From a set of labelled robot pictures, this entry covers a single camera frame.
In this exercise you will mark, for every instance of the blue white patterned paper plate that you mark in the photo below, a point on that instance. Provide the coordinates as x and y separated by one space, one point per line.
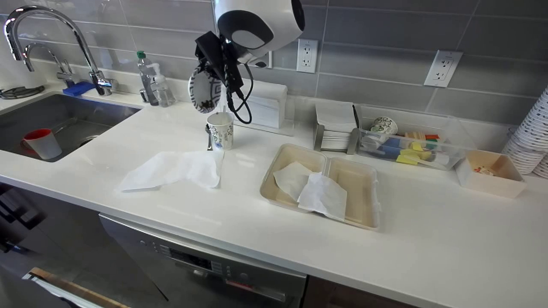
201 96

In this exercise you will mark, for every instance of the small crumpled napkin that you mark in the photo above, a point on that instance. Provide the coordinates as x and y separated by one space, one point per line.
292 180

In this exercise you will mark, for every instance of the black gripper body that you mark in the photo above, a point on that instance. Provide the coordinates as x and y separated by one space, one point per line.
212 51

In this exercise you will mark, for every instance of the stack of patterned paper cups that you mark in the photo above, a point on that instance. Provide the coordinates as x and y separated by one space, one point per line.
532 137

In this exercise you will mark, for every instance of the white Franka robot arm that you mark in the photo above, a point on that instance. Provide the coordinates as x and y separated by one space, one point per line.
263 22

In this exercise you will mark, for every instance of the beige serving tray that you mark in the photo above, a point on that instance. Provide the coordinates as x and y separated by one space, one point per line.
361 198

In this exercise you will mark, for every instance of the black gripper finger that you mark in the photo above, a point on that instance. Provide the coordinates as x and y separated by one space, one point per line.
205 72
222 77

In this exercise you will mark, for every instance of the small glass cup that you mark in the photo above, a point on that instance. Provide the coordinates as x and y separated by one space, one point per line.
220 130

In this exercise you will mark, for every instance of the small cardboard box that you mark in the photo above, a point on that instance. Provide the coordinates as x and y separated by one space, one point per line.
494 173

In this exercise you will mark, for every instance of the dark sink strainer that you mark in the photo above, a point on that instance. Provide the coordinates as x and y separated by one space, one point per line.
20 91

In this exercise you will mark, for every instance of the white paper napkin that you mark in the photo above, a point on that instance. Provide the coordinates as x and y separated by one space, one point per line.
172 169

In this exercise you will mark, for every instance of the clear bottle with green cap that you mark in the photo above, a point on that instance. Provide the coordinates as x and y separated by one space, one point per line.
148 79

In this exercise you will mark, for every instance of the steel kitchen sink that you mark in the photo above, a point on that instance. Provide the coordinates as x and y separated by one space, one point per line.
70 121

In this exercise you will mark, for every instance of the large crumpled napkin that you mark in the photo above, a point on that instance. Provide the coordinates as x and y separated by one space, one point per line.
323 197

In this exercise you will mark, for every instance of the dark stir stick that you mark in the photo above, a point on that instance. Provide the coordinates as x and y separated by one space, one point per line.
210 137

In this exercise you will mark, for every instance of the red plastic cup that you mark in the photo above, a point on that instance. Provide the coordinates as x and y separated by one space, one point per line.
42 144

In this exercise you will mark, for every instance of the clear condiment organizer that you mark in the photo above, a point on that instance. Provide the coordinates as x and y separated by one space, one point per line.
412 149

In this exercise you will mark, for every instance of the blue sponge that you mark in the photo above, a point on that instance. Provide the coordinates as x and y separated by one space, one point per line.
78 87

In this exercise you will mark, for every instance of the steel dishwasher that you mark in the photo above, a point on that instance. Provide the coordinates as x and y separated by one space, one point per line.
200 267

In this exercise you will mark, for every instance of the chrome faucet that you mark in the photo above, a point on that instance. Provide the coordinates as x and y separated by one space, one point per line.
70 34

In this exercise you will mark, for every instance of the metal napkin holder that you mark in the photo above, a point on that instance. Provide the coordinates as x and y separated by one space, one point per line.
337 125

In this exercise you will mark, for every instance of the white wall outlet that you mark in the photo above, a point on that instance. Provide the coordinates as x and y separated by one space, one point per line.
443 68
308 56

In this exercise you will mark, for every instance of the small clear bottle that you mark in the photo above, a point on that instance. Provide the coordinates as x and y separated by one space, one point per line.
167 94

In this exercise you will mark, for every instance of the clear box of white napkins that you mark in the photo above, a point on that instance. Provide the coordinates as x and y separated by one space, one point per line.
268 104

